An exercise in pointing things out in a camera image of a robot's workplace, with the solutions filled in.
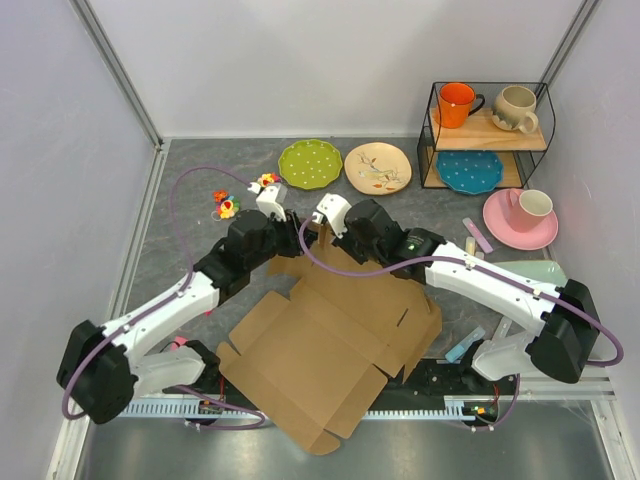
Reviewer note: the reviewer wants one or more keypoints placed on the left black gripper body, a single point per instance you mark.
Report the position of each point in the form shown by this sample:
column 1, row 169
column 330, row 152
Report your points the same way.
column 281, row 239

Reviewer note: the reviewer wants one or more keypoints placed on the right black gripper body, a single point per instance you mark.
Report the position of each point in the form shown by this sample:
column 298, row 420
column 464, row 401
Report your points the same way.
column 361, row 253

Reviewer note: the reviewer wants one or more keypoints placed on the brown cardboard box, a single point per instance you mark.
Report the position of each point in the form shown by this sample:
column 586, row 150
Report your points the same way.
column 314, row 361

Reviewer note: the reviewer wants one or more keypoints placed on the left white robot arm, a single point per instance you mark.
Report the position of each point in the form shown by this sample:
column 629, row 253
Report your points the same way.
column 105, row 367

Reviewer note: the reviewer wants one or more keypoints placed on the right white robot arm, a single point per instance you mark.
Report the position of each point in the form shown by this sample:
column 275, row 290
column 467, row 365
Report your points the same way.
column 559, row 323

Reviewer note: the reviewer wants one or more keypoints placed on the small orange flower toy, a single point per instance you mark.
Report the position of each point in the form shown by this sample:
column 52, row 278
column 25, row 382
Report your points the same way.
column 220, row 196

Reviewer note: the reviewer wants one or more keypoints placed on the rainbow flower plush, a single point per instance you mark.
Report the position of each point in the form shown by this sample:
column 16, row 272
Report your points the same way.
column 268, row 179

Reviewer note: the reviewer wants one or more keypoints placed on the cream plate with branch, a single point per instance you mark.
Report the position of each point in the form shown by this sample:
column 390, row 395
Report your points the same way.
column 377, row 169

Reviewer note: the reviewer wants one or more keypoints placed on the green polka dot plate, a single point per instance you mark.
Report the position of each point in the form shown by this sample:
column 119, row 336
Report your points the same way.
column 310, row 164

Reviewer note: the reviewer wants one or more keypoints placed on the yellow marker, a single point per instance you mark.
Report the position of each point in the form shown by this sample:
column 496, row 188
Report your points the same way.
column 470, row 245

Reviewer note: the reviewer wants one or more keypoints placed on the purple marker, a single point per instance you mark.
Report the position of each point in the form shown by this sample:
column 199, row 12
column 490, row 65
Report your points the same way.
column 480, row 239

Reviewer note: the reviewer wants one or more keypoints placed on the blue polka dot plate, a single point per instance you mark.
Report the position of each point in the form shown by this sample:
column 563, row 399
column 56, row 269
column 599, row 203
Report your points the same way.
column 470, row 172

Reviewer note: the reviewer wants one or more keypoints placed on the pink saucer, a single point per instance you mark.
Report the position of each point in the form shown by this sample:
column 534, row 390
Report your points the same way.
column 495, row 211

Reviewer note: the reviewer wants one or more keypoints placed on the pink black marker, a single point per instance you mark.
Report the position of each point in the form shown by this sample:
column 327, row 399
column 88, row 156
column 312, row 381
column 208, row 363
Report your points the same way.
column 177, row 342

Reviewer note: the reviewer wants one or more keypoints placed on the blue marker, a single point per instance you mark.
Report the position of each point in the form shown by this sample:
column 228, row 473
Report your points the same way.
column 456, row 353

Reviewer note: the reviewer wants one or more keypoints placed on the pink cup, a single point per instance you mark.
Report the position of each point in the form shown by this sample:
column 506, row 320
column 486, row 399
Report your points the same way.
column 527, row 209

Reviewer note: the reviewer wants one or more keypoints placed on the orange mug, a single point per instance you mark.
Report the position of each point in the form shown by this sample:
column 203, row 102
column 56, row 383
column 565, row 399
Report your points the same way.
column 456, row 102

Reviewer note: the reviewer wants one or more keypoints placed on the mint green square plate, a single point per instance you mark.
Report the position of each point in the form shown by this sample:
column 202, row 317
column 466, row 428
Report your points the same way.
column 547, row 271

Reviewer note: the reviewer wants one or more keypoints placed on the beige ceramic mug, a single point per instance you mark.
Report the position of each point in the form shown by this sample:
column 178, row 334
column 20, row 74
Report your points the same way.
column 514, row 110

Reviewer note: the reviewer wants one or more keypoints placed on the flower plush keychain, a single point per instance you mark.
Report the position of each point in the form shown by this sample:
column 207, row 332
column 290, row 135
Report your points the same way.
column 225, row 209

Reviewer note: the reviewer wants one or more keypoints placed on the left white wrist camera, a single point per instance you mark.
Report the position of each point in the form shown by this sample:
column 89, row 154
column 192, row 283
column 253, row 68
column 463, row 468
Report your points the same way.
column 269, row 199

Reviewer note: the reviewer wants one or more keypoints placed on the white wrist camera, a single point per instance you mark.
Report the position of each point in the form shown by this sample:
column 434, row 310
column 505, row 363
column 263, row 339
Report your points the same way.
column 269, row 199
column 332, row 209

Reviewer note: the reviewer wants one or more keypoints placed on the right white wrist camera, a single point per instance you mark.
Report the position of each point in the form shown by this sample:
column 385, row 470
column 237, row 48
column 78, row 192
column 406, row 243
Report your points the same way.
column 332, row 209

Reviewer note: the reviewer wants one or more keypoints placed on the black wire shelf rack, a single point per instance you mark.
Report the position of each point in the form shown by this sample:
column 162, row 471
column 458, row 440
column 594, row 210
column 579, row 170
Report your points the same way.
column 519, row 153

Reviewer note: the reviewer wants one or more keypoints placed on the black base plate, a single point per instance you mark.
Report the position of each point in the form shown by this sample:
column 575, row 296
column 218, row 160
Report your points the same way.
column 432, row 380

